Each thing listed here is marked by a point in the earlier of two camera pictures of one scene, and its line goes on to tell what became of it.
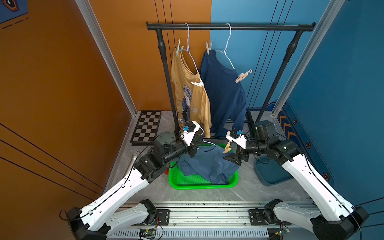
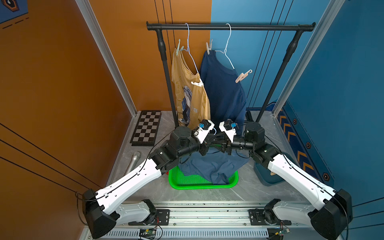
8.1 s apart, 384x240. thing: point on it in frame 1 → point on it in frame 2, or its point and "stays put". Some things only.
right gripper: (236, 159) → (226, 144)
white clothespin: (200, 84) stays put
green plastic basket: (178, 180) stays put
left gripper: (191, 148) → (203, 146)
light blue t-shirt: (209, 163) stays put
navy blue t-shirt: (227, 100) stays put
